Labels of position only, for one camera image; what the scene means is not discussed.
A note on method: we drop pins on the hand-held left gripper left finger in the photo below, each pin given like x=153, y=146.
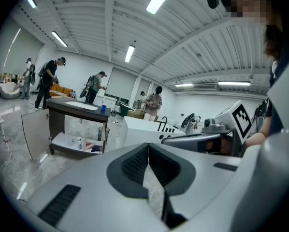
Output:
x=86, y=178

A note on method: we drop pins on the dark blue cloth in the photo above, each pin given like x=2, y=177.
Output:
x=95, y=149

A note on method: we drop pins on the dark freestanding bathtub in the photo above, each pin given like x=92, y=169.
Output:
x=126, y=109

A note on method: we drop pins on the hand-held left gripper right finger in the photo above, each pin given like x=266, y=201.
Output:
x=207, y=178

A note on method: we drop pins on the white cabinet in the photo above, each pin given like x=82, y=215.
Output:
x=108, y=101

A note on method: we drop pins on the grey shell backpack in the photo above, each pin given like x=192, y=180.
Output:
x=41, y=69
x=86, y=87

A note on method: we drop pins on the grey cabinet door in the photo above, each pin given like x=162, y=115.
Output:
x=35, y=132

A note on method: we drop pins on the orange sofa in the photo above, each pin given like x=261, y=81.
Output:
x=62, y=91

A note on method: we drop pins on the clear glass cup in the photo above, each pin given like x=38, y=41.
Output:
x=71, y=142

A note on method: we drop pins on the black vanity cabinet with sink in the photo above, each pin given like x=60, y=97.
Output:
x=60, y=104

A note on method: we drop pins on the brown cardboard box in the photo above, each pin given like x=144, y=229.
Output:
x=136, y=114

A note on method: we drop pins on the black bathtub faucet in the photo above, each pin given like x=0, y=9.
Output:
x=158, y=127

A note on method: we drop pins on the grey roller blind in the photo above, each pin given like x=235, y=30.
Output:
x=121, y=83

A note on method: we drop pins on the blue plastic cup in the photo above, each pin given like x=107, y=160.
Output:
x=103, y=109

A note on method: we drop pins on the person's right hand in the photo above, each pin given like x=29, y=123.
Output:
x=219, y=147

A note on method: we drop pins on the dark vanity cabinet with sink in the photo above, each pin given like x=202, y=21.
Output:
x=56, y=122

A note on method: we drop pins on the white ceiling air conditioner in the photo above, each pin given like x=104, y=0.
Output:
x=205, y=86

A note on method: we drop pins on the white sink basin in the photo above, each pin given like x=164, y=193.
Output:
x=81, y=105

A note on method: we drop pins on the grey white equipment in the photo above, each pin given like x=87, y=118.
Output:
x=190, y=123

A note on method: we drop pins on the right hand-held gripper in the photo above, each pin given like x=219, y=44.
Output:
x=242, y=122

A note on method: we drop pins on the white bathtub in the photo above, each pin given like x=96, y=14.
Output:
x=139, y=132

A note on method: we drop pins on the pink cloth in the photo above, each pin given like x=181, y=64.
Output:
x=90, y=145

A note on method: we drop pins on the person's right forearm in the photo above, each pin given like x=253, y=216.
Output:
x=256, y=138

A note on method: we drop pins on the white round tub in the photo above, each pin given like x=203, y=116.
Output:
x=10, y=91

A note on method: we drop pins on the black mesh waste bin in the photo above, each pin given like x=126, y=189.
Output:
x=104, y=134

